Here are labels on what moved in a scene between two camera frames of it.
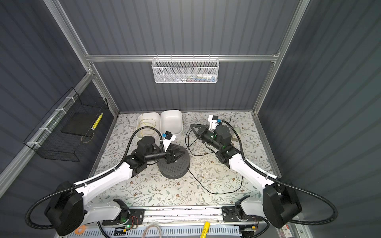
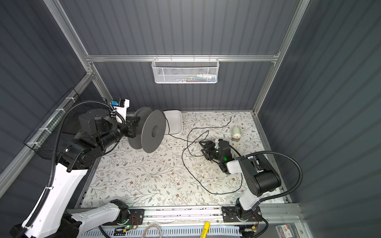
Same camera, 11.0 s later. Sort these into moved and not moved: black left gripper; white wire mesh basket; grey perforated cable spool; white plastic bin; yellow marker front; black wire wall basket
Moved: grey perforated cable spool; black left gripper
Not moved: black wire wall basket; white plastic bin; yellow marker front; white wire mesh basket
